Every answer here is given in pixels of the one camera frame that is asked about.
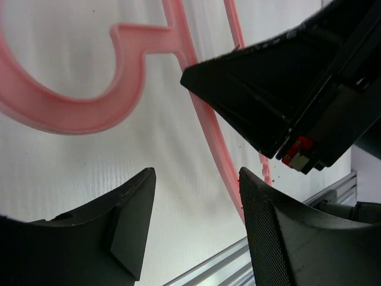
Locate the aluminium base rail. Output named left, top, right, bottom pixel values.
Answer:
left=166, top=171, right=357, bottom=285

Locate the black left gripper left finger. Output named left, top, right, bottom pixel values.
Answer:
left=1, top=167, right=156, bottom=285

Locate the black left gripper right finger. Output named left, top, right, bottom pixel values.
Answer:
left=239, top=167, right=380, bottom=285

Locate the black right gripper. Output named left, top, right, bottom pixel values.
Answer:
left=180, top=1, right=380, bottom=174

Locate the pink thick hanger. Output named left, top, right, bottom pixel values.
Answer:
left=0, top=0, right=272, bottom=226

